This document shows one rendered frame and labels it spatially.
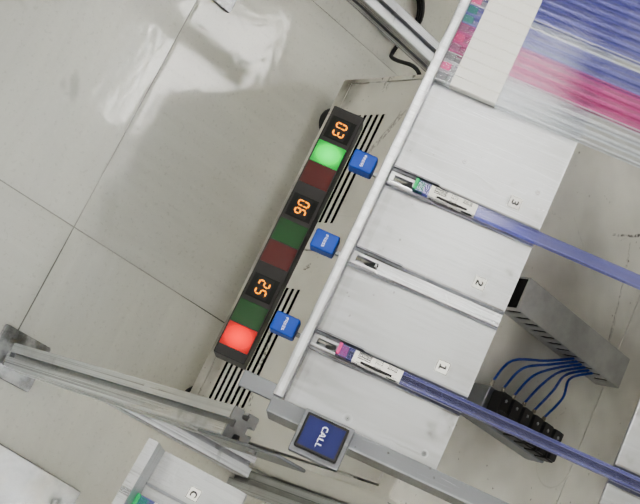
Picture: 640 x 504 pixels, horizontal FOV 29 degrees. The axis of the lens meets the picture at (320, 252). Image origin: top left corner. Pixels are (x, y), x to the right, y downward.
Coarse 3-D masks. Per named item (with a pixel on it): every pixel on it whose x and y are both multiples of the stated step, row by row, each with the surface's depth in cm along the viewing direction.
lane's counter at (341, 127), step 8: (336, 120) 154; (344, 120) 154; (328, 128) 154; (336, 128) 154; (344, 128) 154; (352, 128) 154; (328, 136) 153; (336, 136) 153; (344, 136) 153; (344, 144) 153
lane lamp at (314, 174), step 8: (312, 168) 152; (320, 168) 152; (328, 168) 152; (304, 176) 152; (312, 176) 152; (320, 176) 152; (328, 176) 152; (312, 184) 152; (320, 184) 152; (328, 184) 152
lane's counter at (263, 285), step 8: (256, 272) 148; (256, 280) 148; (264, 280) 148; (272, 280) 148; (248, 288) 148; (256, 288) 148; (264, 288) 148; (272, 288) 148; (256, 296) 148; (264, 296) 148; (272, 296) 148
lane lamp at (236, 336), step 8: (232, 328) 147; (240, 328) 147; (248, 328) 147; (224, 336) 146; (232, 336) 146; (240, 336) 146; (248, 336) 146; (232, 344) 146; (240, 344) 146; (248, 344) 146
